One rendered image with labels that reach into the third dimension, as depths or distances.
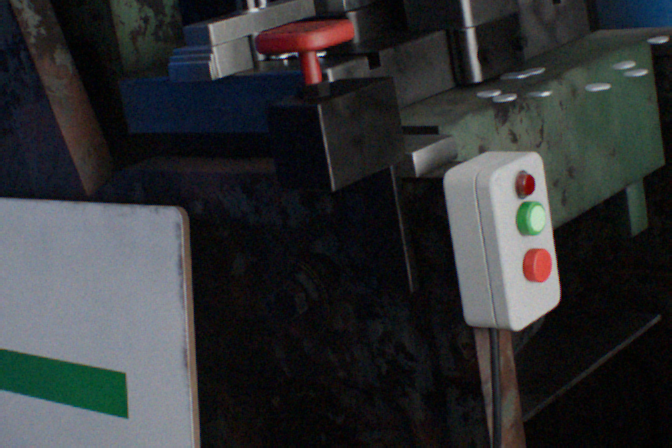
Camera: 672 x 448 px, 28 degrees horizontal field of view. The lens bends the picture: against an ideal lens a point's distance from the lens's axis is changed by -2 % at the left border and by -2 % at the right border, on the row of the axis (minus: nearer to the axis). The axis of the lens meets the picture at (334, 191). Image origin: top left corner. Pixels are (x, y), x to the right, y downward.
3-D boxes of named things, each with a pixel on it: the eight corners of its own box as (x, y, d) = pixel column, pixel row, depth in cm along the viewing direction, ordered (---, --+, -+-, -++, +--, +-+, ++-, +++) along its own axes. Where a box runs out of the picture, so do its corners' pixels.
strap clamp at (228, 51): (329, 42, 138) (312, -57, 136) (212, 80, 126) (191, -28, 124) (287, 45, 142) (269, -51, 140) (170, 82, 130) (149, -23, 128)
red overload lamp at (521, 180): (540, 195, 108) (536, 166, 108) (524, 203, 107) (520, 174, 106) (529, 194, 109) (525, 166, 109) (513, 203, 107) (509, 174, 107)
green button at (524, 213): (548, 229, 109) (544, 196, 109) (530, 240, 107) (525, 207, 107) (536, 229, 110) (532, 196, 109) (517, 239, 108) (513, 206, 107)
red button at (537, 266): (555, 276, 110) (550, 243, 109) (536, 287, 108) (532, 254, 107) (543, 275, 111) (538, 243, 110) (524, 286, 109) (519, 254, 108)
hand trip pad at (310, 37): (376, 110, 108) (360, 16, 106) (327, 129, 103) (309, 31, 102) (312, 111, 112) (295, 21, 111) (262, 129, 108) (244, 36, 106)
